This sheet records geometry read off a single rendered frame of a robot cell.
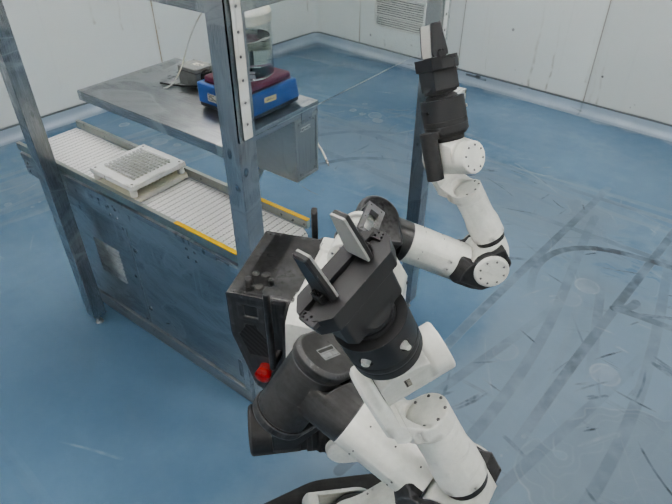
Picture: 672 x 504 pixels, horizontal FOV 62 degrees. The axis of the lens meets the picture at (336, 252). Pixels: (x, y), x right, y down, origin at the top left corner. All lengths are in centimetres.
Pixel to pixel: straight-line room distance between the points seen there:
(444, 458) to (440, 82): 68
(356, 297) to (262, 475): 169
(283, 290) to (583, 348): 198
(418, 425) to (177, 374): 189
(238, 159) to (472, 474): 91
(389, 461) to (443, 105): 65
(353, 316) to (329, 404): 32
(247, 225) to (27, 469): 136
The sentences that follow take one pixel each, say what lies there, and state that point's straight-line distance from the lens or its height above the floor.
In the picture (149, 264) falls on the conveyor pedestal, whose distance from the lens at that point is 234.
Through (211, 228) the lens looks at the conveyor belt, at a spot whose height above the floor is 80.
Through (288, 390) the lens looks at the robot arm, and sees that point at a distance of 87.
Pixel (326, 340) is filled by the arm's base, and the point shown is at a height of 121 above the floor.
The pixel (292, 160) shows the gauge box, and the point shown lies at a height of 108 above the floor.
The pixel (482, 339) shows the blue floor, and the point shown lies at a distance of 268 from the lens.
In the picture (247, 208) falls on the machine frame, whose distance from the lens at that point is 148.
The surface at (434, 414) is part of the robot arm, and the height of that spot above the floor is 126.
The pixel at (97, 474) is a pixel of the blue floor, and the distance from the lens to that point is 235.
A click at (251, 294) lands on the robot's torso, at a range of 100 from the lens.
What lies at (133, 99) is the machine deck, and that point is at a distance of 178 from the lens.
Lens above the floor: 186
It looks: 37 degrees down
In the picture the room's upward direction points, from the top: straight up
